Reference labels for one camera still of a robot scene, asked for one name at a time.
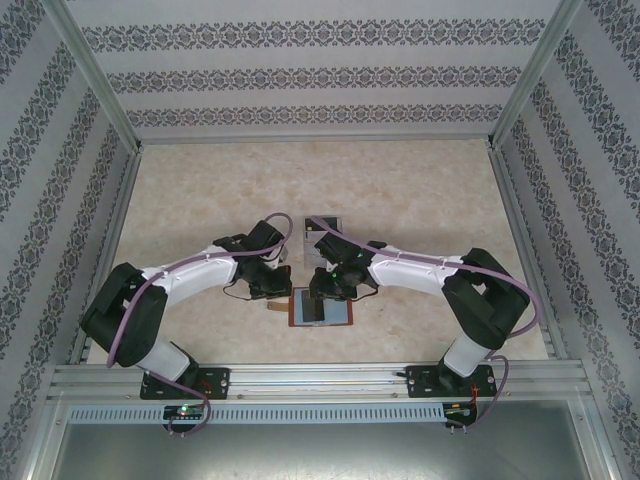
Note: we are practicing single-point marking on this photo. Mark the brown leather card holder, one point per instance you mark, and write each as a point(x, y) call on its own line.
point(340, 312)

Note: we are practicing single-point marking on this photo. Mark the white printed credit card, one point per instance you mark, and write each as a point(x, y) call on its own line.
point(311, 245)

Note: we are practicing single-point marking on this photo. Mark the black credit card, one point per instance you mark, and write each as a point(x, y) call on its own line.
point(312, 312)

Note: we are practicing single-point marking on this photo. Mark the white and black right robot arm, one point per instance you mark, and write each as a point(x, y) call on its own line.
point(410, 272)

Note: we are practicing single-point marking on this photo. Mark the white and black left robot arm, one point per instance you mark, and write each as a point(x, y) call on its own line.
point(200, 270)

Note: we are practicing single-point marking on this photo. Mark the clear acrylic box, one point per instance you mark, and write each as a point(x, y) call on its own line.
point(332, 223)

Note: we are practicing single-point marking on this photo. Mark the grey metal panel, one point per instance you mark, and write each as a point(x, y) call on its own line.
point(320, 455)

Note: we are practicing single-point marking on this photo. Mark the aluminium mounting rail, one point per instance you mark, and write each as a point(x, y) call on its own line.
point(310, 382)

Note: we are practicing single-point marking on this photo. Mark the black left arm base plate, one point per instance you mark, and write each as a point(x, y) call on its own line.
point(215, 382)

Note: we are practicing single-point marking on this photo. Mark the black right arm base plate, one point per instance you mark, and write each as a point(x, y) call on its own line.
point(420, 382)

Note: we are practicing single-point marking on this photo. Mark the aluminium side rail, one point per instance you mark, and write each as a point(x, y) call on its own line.
point(119, 220)
point(511, 210)

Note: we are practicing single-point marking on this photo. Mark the aluminium frame post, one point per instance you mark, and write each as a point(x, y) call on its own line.
point(535, 75)
point(95, 75)

